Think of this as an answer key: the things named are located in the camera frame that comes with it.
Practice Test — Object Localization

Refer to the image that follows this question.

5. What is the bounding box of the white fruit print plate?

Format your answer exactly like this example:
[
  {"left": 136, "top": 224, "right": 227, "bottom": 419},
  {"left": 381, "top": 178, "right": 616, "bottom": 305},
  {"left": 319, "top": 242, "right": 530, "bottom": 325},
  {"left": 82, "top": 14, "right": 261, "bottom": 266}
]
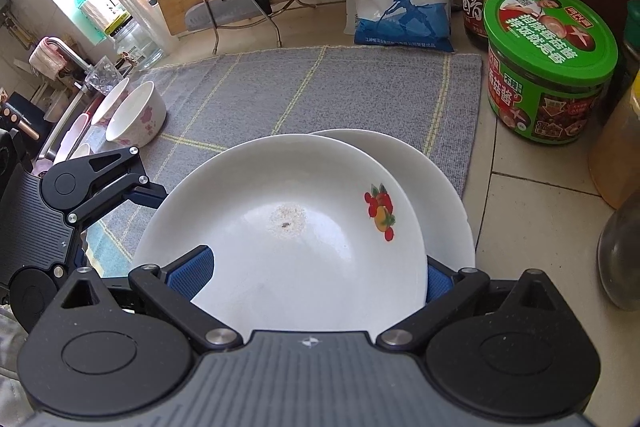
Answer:
[{"left": 310, "top": 128, "right": 476, "bottom": 273}]

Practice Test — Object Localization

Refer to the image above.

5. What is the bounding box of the person's white clothing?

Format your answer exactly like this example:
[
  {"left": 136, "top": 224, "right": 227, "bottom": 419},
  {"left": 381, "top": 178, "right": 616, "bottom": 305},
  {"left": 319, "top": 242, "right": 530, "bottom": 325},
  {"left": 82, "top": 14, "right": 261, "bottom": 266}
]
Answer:
[{"left": 0, "top": 304, "right": 36, "bottom": 427}]

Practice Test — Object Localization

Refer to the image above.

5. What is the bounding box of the plastic wrap roll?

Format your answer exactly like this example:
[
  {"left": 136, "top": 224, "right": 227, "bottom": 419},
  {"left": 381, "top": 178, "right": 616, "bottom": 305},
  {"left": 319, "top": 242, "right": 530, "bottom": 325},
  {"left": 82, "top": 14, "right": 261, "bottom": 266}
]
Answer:
[{"left": 92, "top": 0, "right": 166, "bottom": 52}]

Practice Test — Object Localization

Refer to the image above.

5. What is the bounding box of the green dish soap bottle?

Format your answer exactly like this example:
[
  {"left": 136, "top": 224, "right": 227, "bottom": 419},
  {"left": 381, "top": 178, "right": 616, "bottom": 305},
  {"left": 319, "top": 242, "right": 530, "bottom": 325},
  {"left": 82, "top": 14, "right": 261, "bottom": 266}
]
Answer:
[{"left": 67, "top": 0, "right": 108, "bottom": 45}]

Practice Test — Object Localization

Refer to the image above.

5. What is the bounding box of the metal wire rack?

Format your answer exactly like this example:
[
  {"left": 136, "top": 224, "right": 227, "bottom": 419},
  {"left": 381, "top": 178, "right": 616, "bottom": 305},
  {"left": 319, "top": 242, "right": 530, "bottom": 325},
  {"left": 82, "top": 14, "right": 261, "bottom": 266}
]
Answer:
[{"left": 197, "top": 0, "right": 321, "bottom": 54}]

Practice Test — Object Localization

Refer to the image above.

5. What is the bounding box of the white pink flower bowl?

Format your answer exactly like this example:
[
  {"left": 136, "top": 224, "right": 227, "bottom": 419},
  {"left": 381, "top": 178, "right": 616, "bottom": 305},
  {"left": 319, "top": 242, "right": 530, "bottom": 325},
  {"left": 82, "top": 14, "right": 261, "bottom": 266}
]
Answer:
[
  {"left": 52, "top": 113, "right": 93, "bottom": 164},
  {"left": 90, "top": 77, "right": 131, "bottom": 128},
  {"left": 105, "top": 82, "right": 167, "bottom": 146}
]

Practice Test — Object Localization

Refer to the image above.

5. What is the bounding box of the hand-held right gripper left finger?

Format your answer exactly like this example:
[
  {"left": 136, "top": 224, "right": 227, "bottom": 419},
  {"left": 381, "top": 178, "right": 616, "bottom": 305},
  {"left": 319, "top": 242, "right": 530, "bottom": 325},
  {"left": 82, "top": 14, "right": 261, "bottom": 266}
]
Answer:
[{"left": 60, "top": 245, "right": 244, "bottom": 354}]

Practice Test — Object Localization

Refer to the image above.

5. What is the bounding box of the green cap dark bottle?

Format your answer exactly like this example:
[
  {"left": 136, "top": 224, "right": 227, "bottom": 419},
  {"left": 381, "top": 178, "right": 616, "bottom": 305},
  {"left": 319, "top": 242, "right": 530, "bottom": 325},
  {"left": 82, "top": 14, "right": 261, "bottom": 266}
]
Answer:
[{"left": 607, "top": 0, "right": 640, "bottom": 118}]

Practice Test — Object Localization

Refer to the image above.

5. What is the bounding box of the clear glass mug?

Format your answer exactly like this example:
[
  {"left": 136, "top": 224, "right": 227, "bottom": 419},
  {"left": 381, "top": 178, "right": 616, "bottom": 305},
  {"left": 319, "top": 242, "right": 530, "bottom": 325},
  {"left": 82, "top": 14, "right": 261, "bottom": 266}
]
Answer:
[{"left": 84, "top": 57, "right": 130, "bottom": 95}]

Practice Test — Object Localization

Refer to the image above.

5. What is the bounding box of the white plate with stained centre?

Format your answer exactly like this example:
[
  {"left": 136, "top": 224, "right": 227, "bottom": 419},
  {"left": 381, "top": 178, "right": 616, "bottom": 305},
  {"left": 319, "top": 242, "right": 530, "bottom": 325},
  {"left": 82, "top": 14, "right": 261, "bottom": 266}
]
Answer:
[{"left": 132, "top": 134, "right": 429, "bottom": 333}]

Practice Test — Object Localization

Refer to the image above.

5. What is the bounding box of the steel faucet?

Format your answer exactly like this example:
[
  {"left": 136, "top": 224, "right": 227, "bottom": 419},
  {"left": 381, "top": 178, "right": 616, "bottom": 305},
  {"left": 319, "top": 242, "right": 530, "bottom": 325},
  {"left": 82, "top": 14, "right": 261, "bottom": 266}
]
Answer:
[{"left": 45, "top": 37, "right": 96, "bottom": 75}]

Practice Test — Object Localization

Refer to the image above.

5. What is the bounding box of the red cap glass bottle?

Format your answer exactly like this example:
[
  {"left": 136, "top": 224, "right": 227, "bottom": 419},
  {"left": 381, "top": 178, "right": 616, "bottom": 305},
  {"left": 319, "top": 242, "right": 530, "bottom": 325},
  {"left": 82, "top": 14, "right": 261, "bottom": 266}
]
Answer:
[{"left": 596, "top": 192, "right": 640, "bottom": 312}]

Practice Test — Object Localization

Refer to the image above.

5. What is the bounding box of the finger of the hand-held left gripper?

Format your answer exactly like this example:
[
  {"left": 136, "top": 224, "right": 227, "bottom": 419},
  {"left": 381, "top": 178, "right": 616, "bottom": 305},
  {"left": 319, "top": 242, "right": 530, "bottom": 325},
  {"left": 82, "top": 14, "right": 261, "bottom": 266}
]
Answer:
[{"left": 66, "top": 146, "right": 169, "bottom": 226}]

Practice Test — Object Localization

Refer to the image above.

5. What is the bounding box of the yellow cap spice jar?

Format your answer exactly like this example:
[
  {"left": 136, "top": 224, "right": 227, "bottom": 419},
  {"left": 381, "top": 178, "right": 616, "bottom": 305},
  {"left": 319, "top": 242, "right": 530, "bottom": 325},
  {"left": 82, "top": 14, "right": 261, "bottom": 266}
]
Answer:
[{"left": 587, "top": 77, "right": 640, "bottom": 210}]

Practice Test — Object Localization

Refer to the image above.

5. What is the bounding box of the green lid sauce jar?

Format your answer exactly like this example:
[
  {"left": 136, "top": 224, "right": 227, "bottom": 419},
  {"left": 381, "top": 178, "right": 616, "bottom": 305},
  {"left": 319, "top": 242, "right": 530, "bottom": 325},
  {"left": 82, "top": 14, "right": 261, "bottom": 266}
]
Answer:
[{"left": 482, "top": 0, "right": 619, "bottom": 144}]

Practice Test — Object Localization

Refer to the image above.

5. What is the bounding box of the steel sink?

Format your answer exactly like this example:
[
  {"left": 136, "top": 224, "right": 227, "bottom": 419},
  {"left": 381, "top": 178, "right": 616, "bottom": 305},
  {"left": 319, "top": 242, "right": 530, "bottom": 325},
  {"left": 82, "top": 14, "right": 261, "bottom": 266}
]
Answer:
[{"left": 32, "top": 77, "right": 131, "bottom": 172}]

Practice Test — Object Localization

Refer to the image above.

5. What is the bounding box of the yellow lid glass jar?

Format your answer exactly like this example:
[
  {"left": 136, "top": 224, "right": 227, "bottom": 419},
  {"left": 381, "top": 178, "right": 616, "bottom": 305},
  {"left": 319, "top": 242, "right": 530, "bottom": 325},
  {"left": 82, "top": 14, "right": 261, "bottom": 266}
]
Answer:
[{"left": 104, "top": 12, "right": 165, "bottom": 70}]

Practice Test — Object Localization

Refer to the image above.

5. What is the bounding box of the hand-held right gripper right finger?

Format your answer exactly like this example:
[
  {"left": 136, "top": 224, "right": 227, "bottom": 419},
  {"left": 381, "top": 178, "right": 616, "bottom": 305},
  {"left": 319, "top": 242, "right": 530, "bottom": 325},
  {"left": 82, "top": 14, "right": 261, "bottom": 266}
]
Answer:
[{"left": 376, "top": 256, "right": 557, "bottom": 354}]

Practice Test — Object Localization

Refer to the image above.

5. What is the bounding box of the grey green checked mat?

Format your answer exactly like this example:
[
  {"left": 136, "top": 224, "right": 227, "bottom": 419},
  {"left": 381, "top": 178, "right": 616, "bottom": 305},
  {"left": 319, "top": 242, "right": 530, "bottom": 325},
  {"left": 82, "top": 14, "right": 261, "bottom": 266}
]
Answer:
[{"left": 82, "top": 46, "right": 483, "bottom": 280}]

